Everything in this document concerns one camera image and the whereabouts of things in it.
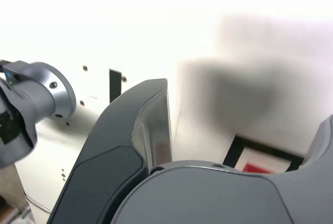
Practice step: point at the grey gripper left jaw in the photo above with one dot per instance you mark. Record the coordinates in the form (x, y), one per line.
(104, 156)

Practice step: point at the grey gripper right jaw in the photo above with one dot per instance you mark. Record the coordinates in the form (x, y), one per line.
(208, 198)

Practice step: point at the red cube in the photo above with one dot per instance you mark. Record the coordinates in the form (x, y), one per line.
(256, 169)

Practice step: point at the black tape square outline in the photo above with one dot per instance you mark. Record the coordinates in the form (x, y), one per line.
(232, 151)

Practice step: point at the black tape strip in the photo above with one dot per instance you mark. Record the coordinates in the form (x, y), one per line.
(115, 86)

